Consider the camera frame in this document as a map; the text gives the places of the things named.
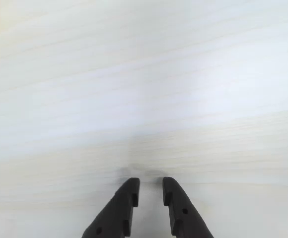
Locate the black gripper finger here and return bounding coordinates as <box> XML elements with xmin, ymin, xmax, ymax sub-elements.
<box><xmin>81</xmin><ymin>177</ymin><xmax>141</xmax><ymax>238</ymax></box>
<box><xmin>162</xmin><ymin>176</ymin><xmax>215</xmax><ymax>238</ymax></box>

